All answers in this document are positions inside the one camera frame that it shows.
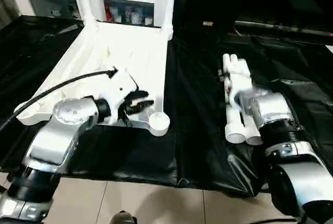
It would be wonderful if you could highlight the white plastic table top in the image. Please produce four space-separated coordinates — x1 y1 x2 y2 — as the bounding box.
12 20 174 138

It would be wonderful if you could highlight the black mat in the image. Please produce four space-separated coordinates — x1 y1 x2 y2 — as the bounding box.
0 14 333 198

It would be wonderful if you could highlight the dark metal rod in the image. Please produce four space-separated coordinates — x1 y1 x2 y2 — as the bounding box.
202 20 333 39

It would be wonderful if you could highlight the grey curtain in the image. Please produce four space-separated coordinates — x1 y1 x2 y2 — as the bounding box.
0 0 22 30

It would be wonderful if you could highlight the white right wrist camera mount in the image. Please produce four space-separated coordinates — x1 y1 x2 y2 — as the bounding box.
223 58 252 110

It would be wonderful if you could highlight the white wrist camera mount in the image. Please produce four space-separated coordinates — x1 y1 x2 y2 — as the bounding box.
223 58 252 110
99 67 140 121

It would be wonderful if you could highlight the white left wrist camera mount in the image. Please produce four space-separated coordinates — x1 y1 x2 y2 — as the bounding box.
99 67 140 121

